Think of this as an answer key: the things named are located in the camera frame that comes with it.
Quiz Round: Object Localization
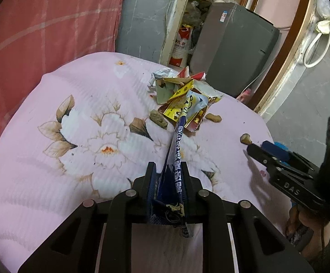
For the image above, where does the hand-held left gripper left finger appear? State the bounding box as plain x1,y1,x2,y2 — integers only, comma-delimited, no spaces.
17,162,160,273

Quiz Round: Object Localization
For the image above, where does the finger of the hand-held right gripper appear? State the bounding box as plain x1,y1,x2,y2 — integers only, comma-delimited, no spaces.
262,141,317,174
247,143,314,181

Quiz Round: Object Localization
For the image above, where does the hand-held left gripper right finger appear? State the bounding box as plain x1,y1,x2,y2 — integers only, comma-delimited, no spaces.
179,162,316,273

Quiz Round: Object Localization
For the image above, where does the dark blue snack wrapper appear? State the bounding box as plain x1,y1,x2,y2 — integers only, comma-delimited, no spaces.
149,111,195,239

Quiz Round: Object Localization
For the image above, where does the red and white wrapper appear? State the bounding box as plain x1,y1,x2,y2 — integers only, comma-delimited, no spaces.
178,66,208,84

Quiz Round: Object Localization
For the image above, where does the silver wrapper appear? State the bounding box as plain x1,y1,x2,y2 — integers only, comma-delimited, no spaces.
148,68,173,91

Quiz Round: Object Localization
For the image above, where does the person's right hand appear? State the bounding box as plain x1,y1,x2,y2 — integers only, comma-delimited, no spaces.
285,203,330,259

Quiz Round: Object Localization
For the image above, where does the pink slipper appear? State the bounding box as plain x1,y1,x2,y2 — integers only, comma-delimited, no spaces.
237,89,252,103

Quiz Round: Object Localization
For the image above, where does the large brown peel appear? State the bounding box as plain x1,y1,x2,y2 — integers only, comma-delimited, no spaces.
149,109,169,129

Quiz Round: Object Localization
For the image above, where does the yellow snack wrapper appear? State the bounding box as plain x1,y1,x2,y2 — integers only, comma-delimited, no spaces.
158,81,208,131

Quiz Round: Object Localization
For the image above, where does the light blue snack bag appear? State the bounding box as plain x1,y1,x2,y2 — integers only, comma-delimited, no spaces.
182,89,223,132

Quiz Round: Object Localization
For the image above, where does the pink floral blanket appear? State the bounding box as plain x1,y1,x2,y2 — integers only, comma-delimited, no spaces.
0,52,294,273

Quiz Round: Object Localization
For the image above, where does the grey-green paper scrap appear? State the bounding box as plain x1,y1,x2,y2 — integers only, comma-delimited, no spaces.
156,80,174,104

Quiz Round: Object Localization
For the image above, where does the grey appliance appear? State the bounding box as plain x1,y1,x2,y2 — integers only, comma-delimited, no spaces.
191,1,282,99

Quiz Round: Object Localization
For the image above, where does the red and white sack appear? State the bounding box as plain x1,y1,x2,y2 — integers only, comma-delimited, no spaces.
169,24,194,68

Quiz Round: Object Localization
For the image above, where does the red checked cloth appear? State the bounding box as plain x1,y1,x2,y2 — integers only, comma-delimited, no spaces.
0,0,126,251

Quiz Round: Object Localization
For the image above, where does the wooden door frame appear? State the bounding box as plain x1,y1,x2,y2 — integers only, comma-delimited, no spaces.
249,0,317,115

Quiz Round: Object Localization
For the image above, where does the white hose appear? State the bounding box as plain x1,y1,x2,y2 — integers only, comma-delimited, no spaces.
302,20,330,68

